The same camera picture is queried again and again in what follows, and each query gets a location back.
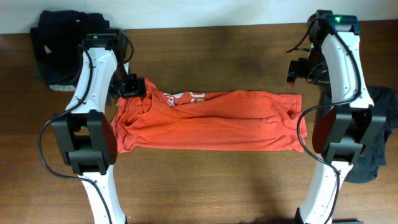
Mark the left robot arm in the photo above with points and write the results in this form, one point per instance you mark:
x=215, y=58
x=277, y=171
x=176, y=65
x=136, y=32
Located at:
x=84, y=136

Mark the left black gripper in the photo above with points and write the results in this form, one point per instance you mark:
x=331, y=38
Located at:
x=137, y=88

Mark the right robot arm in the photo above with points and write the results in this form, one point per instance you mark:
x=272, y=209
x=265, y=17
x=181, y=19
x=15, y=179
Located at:
x=351, y=122

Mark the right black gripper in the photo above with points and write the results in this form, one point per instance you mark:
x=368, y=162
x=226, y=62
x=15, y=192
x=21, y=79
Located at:
x=297, y=70

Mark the red printed t-shirt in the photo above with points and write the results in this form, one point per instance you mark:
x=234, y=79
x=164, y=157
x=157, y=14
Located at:
x=222, y=121

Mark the dark grey t-shirt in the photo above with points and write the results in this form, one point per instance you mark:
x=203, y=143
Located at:
x=366, y=170

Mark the grey folded garment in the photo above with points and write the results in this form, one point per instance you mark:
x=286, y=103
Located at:
x=62, y=87

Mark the black folded garment on pile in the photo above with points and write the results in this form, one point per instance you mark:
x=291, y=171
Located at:
x=72, y=19

